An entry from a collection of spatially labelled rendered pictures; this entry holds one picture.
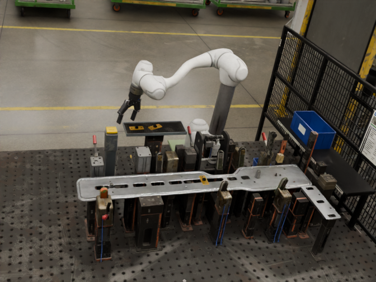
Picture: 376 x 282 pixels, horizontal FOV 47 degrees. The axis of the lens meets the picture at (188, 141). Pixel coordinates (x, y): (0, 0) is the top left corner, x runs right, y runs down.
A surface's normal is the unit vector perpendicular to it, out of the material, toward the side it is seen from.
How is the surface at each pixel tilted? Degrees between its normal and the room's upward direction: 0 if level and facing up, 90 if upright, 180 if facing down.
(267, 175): 0
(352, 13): 90
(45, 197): 0
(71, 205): 0
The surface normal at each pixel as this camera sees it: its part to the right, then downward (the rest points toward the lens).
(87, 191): 0.14, -0.85
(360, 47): -0.95, 0.06
